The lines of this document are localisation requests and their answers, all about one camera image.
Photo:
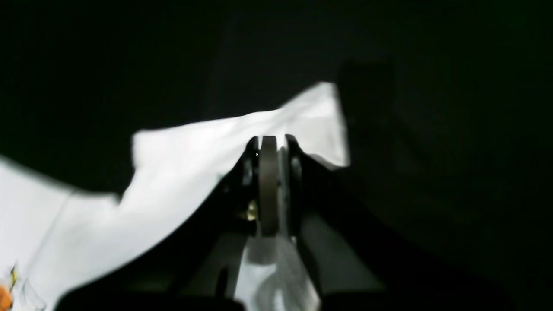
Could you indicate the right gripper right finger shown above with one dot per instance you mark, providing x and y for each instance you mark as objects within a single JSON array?
[{"x": 357, "y": 263}]

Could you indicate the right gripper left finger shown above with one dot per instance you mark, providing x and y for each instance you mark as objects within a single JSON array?
[{"x": 196, "y": 267}]

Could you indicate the white printed t-shirt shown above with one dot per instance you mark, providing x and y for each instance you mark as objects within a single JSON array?
[{"x": 55, "y": 237}]

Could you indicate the black table cloth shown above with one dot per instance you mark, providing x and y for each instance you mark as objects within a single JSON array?
[{"x": 448, "y": 104}]

